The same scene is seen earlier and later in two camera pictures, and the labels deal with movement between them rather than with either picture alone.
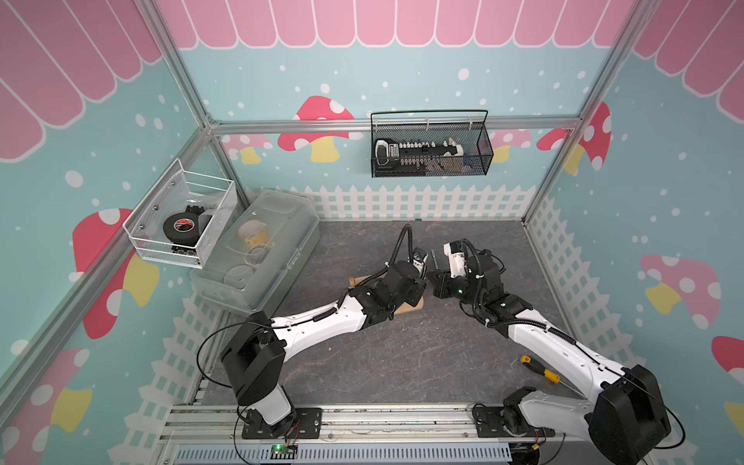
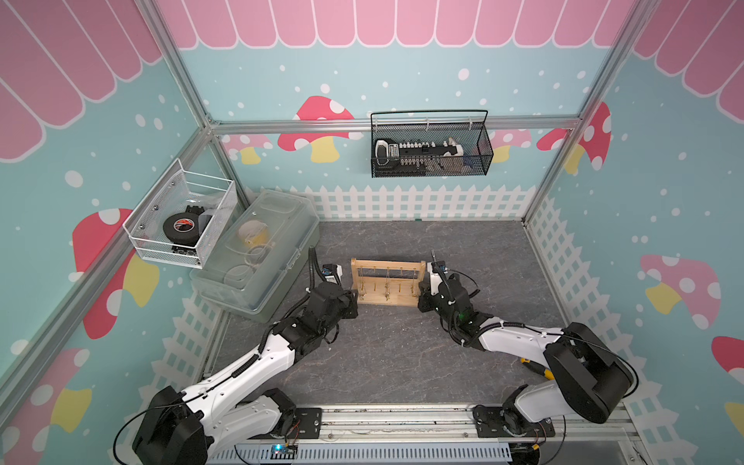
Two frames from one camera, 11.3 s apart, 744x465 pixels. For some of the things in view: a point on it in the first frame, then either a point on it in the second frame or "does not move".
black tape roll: x=182 y=228 does not move
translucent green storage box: x=251 y=267 does not move
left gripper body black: x=414 y=294 -> x=347 y=309
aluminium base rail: x=202 y=434 does not move
